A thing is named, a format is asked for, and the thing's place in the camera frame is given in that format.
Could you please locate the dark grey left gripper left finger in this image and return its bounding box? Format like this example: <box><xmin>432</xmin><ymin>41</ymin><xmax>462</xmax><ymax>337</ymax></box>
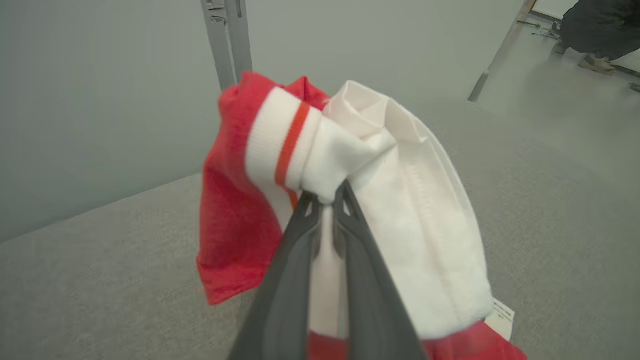
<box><xmin>227</xmin><ymin>192</ymin><xmax>322</xmax><ymax>360</ymax></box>

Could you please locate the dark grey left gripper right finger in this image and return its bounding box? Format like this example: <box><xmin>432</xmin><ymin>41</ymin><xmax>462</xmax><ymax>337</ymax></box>
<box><xmin>333</xmin><ymin>181</ymin><xmax>427</xmax><ymax>360</ymax></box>

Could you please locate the red white sports jersey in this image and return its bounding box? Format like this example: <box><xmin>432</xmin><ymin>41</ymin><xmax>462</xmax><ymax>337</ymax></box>
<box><xmin>196</xmin><ymin>71</ymin><xmax>528</xmax><ymax>360</ymax></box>

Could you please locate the grey fabric sofa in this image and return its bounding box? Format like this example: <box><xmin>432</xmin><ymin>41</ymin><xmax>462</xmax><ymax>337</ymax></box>
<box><xmin>0</xmin><ymin>97</ymin><xmax>640</xmax><ymax>360</ymax></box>

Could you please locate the grey metal pole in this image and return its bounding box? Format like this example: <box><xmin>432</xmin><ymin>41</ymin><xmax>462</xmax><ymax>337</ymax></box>
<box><xmin>201</xmin><ymin>0</ymin><xmax>253</xmax><ymax>92</ymax></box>

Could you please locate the person in dark clothes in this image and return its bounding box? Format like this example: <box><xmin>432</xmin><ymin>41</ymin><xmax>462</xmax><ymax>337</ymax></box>
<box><xmin>552</xmin><ymin>0</ymin><xmax>640</xmax><ymax>76</ymax></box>

